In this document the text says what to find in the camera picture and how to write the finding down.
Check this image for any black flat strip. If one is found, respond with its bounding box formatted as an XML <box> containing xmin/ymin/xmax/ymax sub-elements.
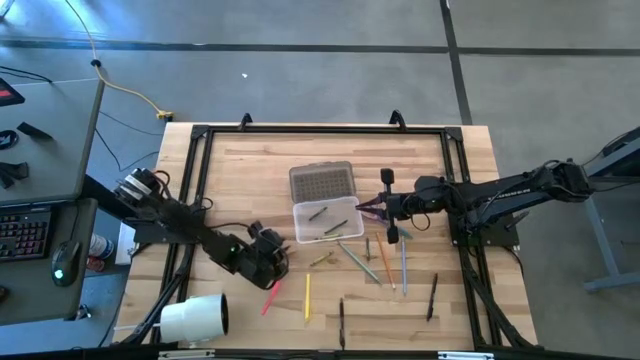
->
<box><xmin>15</xmin><ymin>121</ymin><xmax>54</xmax><ymax>143</ymax></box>

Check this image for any clear plastic supply box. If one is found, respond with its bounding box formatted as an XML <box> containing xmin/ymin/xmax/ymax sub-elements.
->
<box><xmin>288</xmin><ymin>160</ymin><xmax>366</xmax><ymax>245</ymax></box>

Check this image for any black metal table frame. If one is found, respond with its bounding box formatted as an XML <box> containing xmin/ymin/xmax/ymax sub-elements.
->
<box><xmin>119</xmin><ymin>123</ymin><xmax>539</xmax><ymax>351</ymax></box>

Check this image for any grey metal table stand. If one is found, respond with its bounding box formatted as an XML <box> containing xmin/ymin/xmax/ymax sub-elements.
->
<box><xmin>582</xmin><ymin>124</ymin><xmax>640</xmax><ymax>294</ymax></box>

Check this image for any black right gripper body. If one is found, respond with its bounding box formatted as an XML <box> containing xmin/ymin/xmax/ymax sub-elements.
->
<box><xmin>379</xmin><ymin>168</ymin><xmax>419</xmax><ymax>245</ymax></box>

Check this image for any black pen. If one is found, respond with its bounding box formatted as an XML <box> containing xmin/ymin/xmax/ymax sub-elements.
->
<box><xmin>338</xmin><ymin>297</ymin><xmax>347</xmax><ymax>351</ymax></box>
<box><xmin>425</xmin><ymin>272</ymin><xmax>440</xmax><ymax>323</ymax></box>

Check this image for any orange pencil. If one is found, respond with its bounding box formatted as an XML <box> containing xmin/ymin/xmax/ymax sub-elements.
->
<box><xmin>374</xmin><ymin>231</ymin><xmax>397</xmax><ymax>291</ymax></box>

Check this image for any silver metal bracket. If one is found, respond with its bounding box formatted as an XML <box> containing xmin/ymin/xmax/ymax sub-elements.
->
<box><xmin>158</xmin><ymin>349</ymin><xmax>217</xmax><ymax>360</ymax></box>
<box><xmin>437</xmin><ymin>350</ymin><xmax>496</xmax><ymax>360</ymax></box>

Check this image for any white blue drink can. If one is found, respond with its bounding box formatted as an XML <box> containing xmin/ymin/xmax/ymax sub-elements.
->
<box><xmin>88</xmin><ymin>233</ymin><xmax>116</xmax><ymax>261</ymax></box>

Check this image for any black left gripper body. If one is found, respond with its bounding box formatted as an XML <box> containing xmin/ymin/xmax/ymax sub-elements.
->
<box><xmin>244</xmin><ymin>220</ymin><xmax>293</xmax><ymax>292</ymax></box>

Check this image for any black floor cable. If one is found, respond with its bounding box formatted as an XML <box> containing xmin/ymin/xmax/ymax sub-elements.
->
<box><xmin>94</xmin><ymin>110</ymin><xmax>164</xmax><ymax>173</ymax></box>

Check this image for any grey office desk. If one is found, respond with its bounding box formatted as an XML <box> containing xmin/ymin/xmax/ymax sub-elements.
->
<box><xmin>0</xmin><ymin>78</ymin><xmax>107</xmax><ymax>326</ymax></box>

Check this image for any lilac pencil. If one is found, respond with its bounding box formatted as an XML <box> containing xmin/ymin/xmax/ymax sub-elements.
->
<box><xmin>400</xmin><ymin>234</ymin><xmax>409</xmax><ymax>298</ymax></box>

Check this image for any long grey-green pencil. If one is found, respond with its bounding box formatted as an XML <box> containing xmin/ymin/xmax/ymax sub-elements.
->
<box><xmin>336</xmin><ymin>240</ymin><xmax>384</xmax><ymax>288</ymax></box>

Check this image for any black backlit keyboard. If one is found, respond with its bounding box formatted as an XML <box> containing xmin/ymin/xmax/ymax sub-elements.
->
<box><xmin>0</xmin><ymin>208</ymin><xmax>53</xmax><ymax>263</ymax></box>

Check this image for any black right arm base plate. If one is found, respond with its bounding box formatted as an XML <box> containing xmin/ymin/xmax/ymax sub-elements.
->
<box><xmin>448</xmin><ymin>208</ymin><xmax>531</xmax><ymax>249</ymax></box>

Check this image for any black round object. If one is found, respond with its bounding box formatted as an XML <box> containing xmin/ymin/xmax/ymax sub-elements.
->
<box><xmin>0</xmin><ymin>128</ymin><xmax>21</xmax><ymax>152</ymax></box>

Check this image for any yellow floor cable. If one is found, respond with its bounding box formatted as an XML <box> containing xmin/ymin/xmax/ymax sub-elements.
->
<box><xmin>63</xmin><ymin>0</ymin><xmax>176</xmax><ymax>123</ymax></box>

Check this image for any black strap bundle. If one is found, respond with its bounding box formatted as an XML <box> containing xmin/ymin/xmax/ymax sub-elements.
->
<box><xmin>0</xmin><ymin>160</ymin><xmax>31</xmax><ymax>191</ymax></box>

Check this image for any black computer mouse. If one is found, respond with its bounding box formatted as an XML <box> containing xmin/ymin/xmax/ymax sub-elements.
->
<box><xmin>50</xmin><ymin>240</ymin><xmax>82</xmax><ymax>288</ymax></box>

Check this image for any short gold pencil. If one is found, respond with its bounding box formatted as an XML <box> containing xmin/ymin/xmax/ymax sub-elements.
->
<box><xmin>308</xmin><ymin>250</ymin><xmax>336</xmax><ymax>268</ymax></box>

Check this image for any pink highlighter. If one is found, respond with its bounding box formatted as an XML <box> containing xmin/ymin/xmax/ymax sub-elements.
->
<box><xmin>260</xmin><ymin>280</ymin><xmax>283</xmax><ymax>317</ymax></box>

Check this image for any white paper box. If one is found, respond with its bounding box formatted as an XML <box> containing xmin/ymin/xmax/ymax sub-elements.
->
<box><xmin>114</xmin><ymin>221</ymin><xmax>139</xmax><ymax>267</ymax></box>

